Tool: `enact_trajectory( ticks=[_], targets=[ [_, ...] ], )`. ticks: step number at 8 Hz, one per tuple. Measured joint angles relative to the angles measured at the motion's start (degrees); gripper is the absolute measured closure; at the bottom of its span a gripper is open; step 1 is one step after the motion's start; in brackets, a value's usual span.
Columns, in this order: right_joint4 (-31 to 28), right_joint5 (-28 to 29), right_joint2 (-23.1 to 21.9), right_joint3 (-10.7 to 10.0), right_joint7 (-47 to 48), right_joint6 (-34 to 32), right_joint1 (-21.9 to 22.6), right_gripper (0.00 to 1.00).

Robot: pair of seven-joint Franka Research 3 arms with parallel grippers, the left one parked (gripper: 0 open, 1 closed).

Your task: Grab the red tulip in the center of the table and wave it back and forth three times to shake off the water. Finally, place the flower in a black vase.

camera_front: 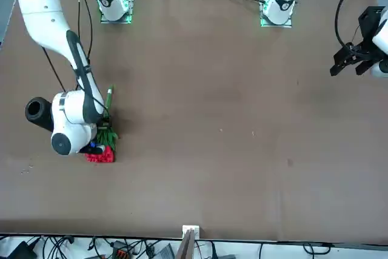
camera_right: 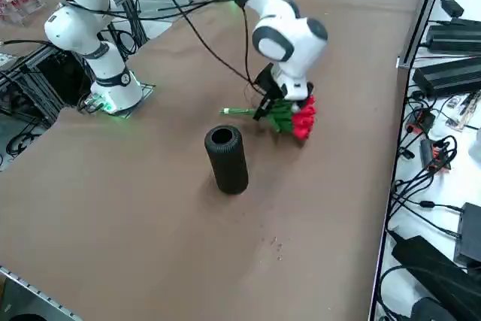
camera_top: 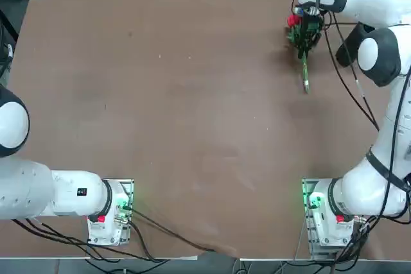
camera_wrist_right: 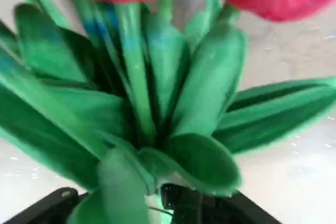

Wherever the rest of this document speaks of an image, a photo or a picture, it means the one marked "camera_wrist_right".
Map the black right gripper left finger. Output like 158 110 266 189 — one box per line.
5 187 89 224

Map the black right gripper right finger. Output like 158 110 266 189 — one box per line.
160 184 282 224

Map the red tulip bouquet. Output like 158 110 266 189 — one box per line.
0 0 336 224

